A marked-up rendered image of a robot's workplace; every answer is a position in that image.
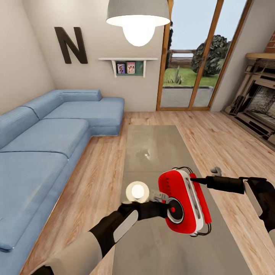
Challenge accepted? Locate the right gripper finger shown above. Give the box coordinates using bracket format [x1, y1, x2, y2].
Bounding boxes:
[190, 177, 207, 184]

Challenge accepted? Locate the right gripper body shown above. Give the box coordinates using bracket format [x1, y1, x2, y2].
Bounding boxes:
[206, 176, 231, 192]

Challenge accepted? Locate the radio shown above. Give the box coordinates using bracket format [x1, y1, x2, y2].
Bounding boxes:
[158, 167, 212, 237]

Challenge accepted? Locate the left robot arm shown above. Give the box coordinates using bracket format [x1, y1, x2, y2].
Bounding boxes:
[29, 191, 172, 275]

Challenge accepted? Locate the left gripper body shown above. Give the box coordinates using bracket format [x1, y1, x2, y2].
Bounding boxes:
[146, 201, 168, 218]

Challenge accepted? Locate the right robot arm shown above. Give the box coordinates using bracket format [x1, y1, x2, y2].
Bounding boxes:
[190, 166, 275, 247]

